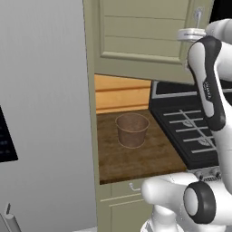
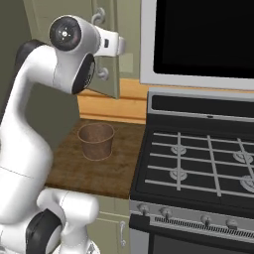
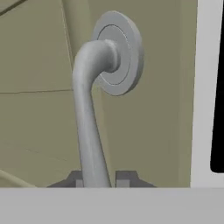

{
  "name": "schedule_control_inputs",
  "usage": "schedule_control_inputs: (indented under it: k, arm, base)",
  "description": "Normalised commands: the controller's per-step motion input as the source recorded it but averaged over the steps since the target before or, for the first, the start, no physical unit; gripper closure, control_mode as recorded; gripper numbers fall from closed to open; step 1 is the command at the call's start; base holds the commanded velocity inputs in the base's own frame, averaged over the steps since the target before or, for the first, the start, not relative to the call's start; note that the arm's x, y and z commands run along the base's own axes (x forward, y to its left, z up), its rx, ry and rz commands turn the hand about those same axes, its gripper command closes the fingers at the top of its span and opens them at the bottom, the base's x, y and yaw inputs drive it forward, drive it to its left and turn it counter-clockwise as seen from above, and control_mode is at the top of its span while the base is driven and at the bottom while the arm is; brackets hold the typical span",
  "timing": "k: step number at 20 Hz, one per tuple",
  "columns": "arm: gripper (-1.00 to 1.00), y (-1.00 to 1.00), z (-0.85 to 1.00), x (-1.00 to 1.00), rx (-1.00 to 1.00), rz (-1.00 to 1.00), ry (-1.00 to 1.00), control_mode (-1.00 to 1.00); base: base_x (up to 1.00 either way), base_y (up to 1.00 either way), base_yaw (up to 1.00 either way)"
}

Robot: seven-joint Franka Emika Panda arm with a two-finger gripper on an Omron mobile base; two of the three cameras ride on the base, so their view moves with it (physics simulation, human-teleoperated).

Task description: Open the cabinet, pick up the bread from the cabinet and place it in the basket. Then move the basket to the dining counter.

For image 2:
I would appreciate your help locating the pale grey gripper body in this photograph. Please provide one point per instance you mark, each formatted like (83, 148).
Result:
(121, 45)

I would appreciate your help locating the olive lower cabinet door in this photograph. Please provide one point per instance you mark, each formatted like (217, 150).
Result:
(110, 236)

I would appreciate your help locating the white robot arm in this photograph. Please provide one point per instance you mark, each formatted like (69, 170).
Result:
(26, 149)

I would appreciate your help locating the silver stove knob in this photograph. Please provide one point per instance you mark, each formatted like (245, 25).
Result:
(165, 213)
(231, 224)
(143, 208)
(205, 219)

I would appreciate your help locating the silver black microwave oven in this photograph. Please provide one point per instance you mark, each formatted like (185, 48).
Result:
(198, 39)

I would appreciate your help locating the black silver gas stove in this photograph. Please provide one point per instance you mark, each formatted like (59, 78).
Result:
(198, 165)

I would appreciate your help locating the olive upper cabinet door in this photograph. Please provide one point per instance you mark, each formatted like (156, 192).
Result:
(59, 8)

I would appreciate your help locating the brown woven basket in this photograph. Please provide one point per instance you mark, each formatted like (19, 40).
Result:
(96, 142)

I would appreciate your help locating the olive drawer front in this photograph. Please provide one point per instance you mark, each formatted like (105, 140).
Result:
(114, 206)

